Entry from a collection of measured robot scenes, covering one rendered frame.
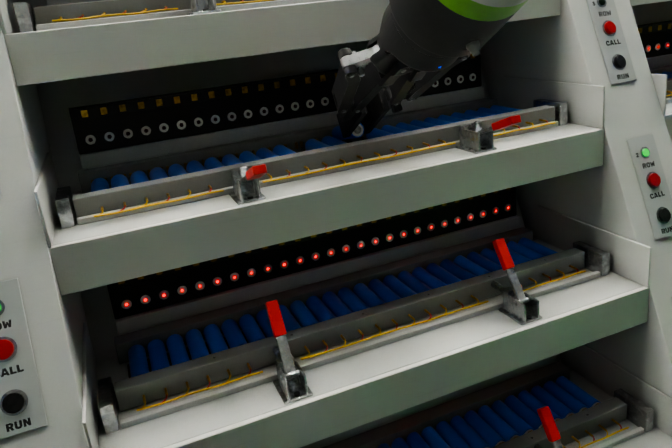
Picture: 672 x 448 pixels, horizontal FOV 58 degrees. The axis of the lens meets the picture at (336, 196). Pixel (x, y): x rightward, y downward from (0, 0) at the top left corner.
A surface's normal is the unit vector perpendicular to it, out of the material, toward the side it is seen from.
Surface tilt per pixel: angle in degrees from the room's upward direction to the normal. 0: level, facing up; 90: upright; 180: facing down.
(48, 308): 90
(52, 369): 90
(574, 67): 90
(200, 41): 113
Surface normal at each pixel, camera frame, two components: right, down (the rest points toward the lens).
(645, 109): 0.30, -0.14
